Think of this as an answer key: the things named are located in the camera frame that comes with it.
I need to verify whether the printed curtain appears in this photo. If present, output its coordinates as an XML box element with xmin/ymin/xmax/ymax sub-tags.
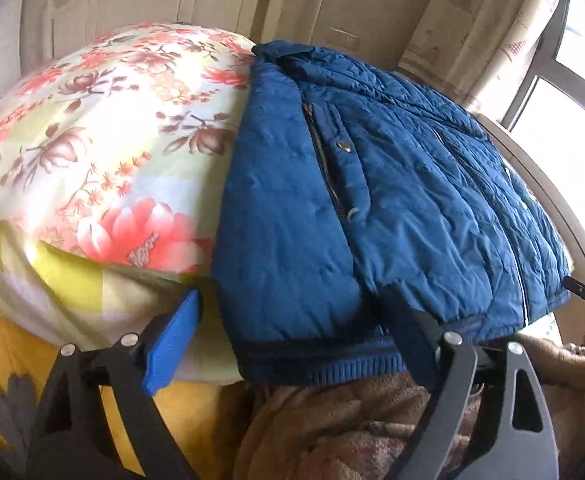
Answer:
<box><xmin>397</xmin><ymin>0</ymin><xmax>571</xmax><ymax>121</ymax></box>

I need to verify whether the yellow bed sheet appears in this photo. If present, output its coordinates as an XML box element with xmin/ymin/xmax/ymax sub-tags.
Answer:
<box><xmin>0</xmin><ymin>305</ymin><xmax>253</xmax><ymax>480</ymax></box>

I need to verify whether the windowsill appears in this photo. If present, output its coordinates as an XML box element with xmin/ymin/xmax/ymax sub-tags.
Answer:
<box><xmin>473</xmin><ymin>110</ymin><xmax>585</xmax><ymax>321</ymax></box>

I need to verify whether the blue quilted jacket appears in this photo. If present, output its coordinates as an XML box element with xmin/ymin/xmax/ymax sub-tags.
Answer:
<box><xmin>211</xmin><ymin>40</ymin><xmax>572</xmax><ymax>387</ymax></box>

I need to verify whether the person's right forearm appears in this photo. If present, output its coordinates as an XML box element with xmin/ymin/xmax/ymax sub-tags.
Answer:
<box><xmin>515</xmin><ymin>335</ymin><xmax>585</xmax><ymax>393</ymax></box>

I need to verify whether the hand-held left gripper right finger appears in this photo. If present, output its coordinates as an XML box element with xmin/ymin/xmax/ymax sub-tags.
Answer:
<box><xmin>383</xmin><ymin>282</ymin><xmax>558</xmax><ymax>480</ymax></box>

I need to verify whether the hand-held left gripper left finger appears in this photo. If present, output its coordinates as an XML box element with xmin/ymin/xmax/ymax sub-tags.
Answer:
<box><xmin>25</xmin><ymin>287</ymin><xmax>204</xmax><ymax>480</ymax></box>

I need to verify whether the floral quilt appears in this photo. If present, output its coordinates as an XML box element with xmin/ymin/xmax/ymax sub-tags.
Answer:
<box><xmin>0</xmin><ymin>22</ymin><xmax>258</xmax><ymax>386</ymax></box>

